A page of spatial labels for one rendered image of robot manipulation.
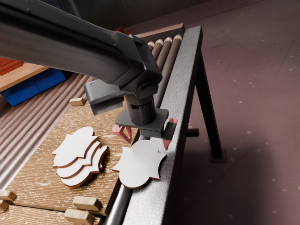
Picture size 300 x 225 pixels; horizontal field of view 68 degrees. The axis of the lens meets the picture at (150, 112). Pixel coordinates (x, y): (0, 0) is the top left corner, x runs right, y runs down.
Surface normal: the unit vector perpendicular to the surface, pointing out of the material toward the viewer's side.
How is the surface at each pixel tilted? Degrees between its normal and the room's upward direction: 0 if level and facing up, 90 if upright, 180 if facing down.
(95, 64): 124
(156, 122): 13
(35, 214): 0
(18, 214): 0
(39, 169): 0
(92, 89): 39
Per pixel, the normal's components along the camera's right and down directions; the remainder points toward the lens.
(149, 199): -0.33, -0.75
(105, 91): 0.01, -0.31
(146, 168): -0.12, -0.75
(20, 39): 0.41, 0.86
